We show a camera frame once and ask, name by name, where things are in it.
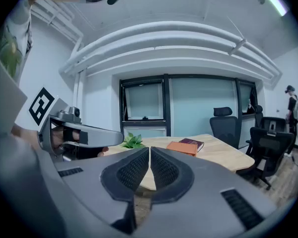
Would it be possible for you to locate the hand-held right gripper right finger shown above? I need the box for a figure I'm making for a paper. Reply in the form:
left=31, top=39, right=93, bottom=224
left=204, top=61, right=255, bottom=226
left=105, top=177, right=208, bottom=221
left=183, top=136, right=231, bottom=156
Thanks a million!
left=136, top=146, right=279, bottom=238

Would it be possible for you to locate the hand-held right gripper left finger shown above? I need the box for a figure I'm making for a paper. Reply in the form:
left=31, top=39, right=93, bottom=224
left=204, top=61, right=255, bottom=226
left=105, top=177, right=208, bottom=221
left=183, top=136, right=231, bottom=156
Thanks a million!
left=55, top=146, right=150, bottom=235

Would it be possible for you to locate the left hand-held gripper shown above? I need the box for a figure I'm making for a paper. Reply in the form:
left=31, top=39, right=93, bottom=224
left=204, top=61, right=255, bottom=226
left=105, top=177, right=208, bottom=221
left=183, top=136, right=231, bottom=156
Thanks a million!
left=28, top=86, right=125, bottom=162

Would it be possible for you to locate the orange plastic tray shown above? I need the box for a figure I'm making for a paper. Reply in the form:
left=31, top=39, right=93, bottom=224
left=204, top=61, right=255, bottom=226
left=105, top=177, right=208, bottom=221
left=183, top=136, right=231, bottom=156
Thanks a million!
left=166, top=141, right=198, bottom=158

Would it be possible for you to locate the person's left forearm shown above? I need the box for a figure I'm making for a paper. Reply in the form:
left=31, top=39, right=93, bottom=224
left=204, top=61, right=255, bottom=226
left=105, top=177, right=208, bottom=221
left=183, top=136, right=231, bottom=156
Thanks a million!
left=11, top=124, right=39, bottom=151

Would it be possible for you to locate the person's left hand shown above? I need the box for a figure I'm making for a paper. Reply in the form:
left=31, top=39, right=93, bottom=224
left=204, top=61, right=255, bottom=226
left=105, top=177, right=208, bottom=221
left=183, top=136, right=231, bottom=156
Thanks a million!
left=51, top=127, right=80, bottom=151

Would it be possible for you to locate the green potted plant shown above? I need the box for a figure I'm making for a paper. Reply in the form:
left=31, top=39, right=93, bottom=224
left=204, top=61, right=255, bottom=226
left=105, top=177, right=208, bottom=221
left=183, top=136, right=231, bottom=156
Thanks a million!
left=120, top=132, right=146, bottom=150

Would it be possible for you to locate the maroon book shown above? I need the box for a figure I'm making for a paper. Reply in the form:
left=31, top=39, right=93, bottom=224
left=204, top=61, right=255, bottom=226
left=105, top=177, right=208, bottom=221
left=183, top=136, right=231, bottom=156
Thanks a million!
left=178, top=137, right=205, bottom=153

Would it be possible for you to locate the black office chair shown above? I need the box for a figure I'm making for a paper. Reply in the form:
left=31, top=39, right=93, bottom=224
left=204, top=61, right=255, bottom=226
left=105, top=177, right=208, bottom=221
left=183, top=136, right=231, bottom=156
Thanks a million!
left=245, top=126, right=296, bottom=191
left=254, top=105, right=264, bottom=128
left=209, top=107, right=239, bottom=150
left=260, top=117, right=287, bottom=133

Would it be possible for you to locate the black-framed window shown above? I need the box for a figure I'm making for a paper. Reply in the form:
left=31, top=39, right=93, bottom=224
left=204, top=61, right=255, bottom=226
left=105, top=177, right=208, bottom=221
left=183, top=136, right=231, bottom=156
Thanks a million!
left=119, top=73, right=259, bottom=137

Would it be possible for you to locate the white ceiling pipe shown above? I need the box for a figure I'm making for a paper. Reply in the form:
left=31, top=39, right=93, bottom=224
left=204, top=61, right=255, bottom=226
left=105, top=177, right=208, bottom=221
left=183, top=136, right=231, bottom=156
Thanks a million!
left=64, top=20, right=283, bottom=80
left=31, top=0, right=84, bottom=49
left=64, top=46, right=275, bottom=84
left=59, top=32, right=279, bottom=83

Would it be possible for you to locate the person's grey floral shirt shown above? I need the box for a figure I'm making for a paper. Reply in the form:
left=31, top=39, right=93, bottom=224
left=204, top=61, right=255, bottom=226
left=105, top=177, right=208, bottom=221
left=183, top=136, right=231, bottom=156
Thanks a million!
left=0, top=0, right=33, bottom=84

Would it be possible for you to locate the grey gripper-mounted camera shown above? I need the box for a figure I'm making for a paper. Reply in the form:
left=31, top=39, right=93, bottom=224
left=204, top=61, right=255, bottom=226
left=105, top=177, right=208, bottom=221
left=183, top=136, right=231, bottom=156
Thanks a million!
left=58, top=106, right=82, bottom=123

